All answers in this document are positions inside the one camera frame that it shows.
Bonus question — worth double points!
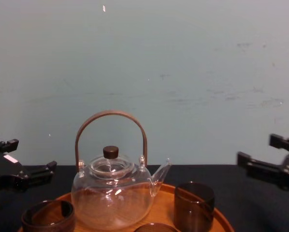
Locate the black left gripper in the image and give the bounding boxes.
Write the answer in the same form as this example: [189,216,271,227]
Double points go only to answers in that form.
[0,138,58,194]

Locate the short brown glass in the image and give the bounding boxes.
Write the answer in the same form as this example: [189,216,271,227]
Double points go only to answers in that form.
[21,199,76,232]

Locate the tall brown glass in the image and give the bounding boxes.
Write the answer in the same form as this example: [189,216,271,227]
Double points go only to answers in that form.
[174,181,216,232]

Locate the round wooden tray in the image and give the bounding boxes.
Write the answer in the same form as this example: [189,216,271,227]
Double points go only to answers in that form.
[17,182,234,232]

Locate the black table cloth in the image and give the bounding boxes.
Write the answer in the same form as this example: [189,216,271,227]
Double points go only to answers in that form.
[0,164,289,232]

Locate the glass lid with brown knob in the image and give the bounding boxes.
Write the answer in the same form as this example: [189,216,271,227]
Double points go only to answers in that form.
[89,145,136,179]

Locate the glass teapot with wooden handle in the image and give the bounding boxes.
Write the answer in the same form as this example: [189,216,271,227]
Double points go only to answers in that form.
[71,110,173,231]

